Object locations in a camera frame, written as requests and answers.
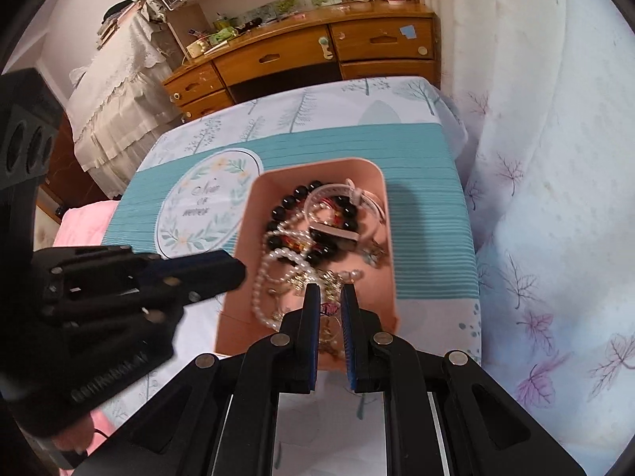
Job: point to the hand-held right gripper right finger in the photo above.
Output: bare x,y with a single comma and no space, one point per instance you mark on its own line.
348,337

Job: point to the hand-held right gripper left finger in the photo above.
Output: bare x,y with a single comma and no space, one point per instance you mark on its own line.
311,337

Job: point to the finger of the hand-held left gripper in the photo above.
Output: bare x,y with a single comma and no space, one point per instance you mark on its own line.
218,282
198,262

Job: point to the pink plastic tray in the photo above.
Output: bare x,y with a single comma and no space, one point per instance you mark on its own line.
238,307

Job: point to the small pink charm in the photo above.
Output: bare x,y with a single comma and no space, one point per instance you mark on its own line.
329,308

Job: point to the gold rhinestone hair clip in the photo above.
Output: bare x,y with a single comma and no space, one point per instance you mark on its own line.
328,280

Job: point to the person's left hand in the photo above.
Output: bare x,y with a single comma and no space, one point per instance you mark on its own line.
72,439

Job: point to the pink blanket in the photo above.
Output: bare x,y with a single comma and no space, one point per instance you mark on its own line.
84,223

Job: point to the white lace cover cloth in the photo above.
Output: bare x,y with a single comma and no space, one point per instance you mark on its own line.
119,109

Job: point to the brown wooden door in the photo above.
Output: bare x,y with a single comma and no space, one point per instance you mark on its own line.
59,158

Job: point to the white cup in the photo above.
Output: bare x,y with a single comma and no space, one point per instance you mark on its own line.
197,48

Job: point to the wooden desk with drawers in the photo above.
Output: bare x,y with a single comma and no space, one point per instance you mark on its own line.
297,52

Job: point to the black bottle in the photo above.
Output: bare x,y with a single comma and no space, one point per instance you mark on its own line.
251,23

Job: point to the white drawer child lock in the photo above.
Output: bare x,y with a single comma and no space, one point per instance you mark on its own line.
325,48

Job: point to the white leaf print curtain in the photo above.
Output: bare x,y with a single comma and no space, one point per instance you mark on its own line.
545,183

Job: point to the black hat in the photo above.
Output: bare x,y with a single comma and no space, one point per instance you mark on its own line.
115,12

